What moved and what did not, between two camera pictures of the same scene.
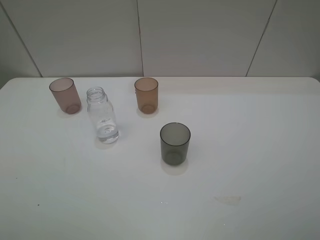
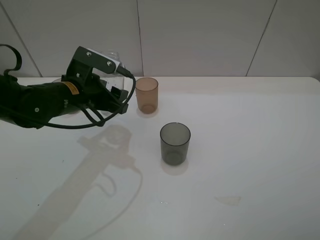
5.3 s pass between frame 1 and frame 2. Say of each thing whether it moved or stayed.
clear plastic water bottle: moved
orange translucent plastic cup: stayed
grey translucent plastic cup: stayed
